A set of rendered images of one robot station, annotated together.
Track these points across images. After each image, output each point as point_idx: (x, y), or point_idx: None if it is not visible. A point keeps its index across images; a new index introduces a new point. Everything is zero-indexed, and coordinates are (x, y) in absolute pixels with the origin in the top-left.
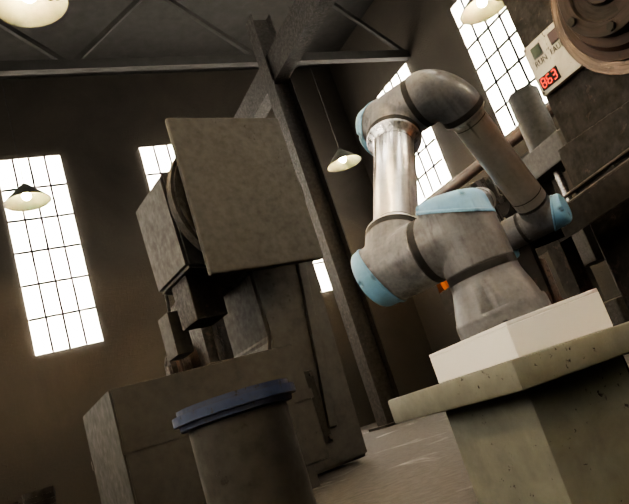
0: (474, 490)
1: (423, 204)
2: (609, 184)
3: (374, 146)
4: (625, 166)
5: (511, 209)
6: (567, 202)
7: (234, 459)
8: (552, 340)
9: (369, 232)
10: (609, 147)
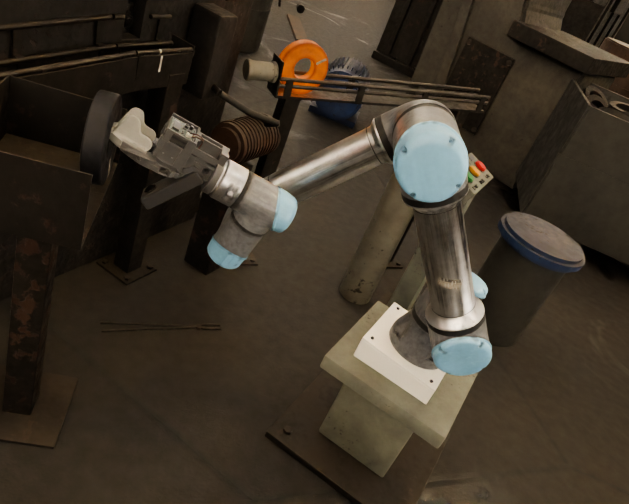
0: (400, 451)
1: (487, 291)
2: (62, 80)
3: (459, 210)
4: (90, 68)
5: (114, 145)
6: None
7: None
8: None
9: (485, 321)
10: (21, 0)
